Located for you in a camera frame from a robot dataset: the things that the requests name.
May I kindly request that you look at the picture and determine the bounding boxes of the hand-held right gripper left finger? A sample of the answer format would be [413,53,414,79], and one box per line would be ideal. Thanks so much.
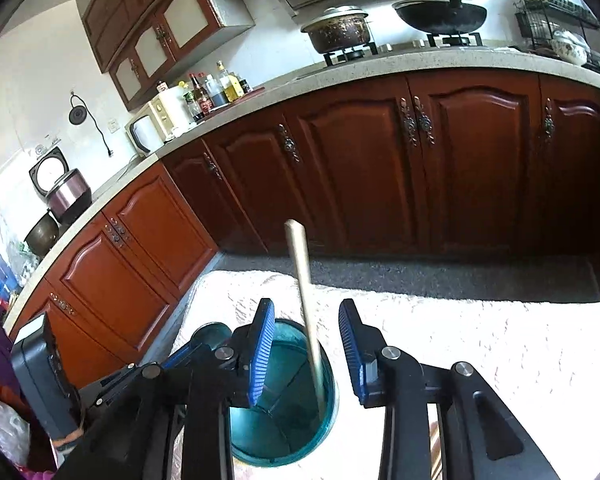
[55,298,276,480]

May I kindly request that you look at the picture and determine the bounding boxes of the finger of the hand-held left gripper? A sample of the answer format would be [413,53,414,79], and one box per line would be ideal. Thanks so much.
[91,362,148,408]
[165,340,208,368]

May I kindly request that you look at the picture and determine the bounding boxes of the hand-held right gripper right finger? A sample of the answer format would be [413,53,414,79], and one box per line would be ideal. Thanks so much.
[338,298,561,480]

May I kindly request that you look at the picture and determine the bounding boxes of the teal plastic cup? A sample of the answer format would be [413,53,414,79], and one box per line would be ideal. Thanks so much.
[228,317,340,466]

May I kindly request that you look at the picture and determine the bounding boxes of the wooden chopstick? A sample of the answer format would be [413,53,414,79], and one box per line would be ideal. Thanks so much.
[284,219,328,421]

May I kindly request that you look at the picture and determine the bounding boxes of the pink plastic bag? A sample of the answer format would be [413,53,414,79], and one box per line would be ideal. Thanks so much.
[0,392,33,472]

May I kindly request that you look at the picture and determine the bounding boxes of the white quilted mat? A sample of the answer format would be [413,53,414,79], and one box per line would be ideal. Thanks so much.
[172,267,600,480]

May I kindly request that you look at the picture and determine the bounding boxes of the dark metal bowl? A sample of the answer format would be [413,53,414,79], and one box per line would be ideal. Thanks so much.
[24,210,61,258]

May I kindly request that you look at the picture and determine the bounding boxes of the rice cooker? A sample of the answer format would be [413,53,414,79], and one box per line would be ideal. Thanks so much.
[28,147,93,223]

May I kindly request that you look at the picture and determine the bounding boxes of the brown wooden base cabinets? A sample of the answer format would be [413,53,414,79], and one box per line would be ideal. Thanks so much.
[10,71,600,391]

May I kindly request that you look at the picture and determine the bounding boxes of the cream microwave oven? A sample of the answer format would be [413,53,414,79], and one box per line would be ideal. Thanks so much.
[125,97,181,156]

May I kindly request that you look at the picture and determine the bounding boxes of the white canister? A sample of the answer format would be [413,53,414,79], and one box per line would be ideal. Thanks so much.
[159,82,192,131]

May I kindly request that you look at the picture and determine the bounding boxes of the row of condiment bottles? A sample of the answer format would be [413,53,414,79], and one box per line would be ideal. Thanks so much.
[179,60,255,123]

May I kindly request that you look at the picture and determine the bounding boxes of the grey stone countertop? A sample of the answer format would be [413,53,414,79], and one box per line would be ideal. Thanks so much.
[2,45,600,341]

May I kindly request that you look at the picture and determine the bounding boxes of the gas stove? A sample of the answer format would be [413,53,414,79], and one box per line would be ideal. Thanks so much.
[322,32,486,67]

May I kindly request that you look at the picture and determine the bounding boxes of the dark cooking pot with lid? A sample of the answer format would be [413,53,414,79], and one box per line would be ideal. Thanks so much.
[300,5,373,56]

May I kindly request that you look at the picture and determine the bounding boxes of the black wok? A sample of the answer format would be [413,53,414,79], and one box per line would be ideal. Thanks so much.
[391,0,488,36]

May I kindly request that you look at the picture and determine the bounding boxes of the patterned white bowl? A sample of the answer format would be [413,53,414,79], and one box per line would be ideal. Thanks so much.
[550,30,591,66]

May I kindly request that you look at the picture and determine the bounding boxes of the black corded wall device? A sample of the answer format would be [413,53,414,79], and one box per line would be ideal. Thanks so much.
[68,91,115,158]

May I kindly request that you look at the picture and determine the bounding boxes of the brown wooden wall cabinet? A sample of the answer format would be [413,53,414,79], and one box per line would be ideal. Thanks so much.
[75,0,256,111]

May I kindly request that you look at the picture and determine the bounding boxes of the black wire dish rack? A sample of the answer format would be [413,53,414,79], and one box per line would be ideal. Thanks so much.
[512,0,600,73]

